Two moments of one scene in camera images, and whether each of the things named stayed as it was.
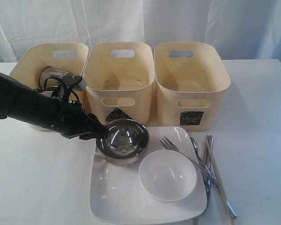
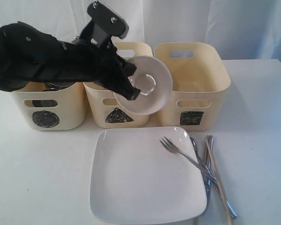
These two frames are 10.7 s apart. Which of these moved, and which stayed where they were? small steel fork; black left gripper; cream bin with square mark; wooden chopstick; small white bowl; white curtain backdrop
Moved: small white bowl; black left gripper
Stayed: white curtain backdrop; wooden chopstick; small steel fork; cream bin with square mark
